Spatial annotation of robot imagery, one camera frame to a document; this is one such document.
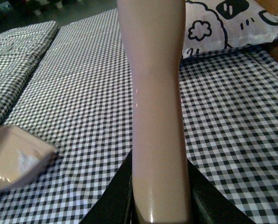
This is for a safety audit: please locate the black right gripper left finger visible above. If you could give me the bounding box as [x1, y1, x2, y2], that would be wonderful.
[79, 149, 134, 224]

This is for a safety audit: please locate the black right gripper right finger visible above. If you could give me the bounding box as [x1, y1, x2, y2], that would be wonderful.
[187, 161, 254, 224]

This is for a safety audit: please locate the beige plastic dustpan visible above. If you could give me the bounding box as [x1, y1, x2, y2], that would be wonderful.
[0, 126, 57, 191]

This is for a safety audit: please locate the beige hand brush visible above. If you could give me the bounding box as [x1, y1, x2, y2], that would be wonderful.
[117, 0, 193, 224]

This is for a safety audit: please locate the checkered bed sheet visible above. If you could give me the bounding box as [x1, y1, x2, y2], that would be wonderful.
[0, 9, 278, 224]

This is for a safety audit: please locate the cartoon print pillow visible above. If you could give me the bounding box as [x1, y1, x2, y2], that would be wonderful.
[182, 0, 278, 58]

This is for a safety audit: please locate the folded checkered blanket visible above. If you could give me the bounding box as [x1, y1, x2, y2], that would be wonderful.
[0, 21, 58, 124]

